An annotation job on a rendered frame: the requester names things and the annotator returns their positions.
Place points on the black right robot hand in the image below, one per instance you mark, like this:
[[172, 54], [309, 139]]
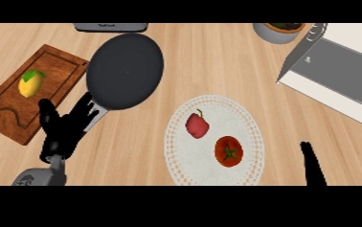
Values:
[[312, 167]]

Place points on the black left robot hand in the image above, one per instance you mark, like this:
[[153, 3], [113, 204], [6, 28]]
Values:
[[59, 131]]

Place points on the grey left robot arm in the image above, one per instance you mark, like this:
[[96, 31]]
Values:
[[43, 175]]

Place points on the red tomato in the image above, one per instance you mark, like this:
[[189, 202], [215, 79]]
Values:
[[229, 151]]

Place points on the white round placemat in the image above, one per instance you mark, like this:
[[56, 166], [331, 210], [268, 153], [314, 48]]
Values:
[[215, 140]]

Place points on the grey white tiered shelf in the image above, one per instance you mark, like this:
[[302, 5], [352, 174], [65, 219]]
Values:
[[325, 69]]

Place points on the brown wooden cutting board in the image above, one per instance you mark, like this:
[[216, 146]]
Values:
[[37, 92]]

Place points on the yellow lemon with leaf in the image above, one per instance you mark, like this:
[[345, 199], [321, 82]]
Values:
[[30, 83]]

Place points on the dark grey frying pan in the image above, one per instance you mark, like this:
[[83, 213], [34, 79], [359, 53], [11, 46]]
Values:
[[124, 72]]

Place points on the red bell pepper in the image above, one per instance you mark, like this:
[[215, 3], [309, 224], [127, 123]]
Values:
[[197, 125]]

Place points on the grey appliance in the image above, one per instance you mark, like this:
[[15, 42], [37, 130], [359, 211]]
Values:
[[111, 27]]

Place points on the grey plant pot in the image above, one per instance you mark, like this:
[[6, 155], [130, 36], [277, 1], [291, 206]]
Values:
[[280, 32]]

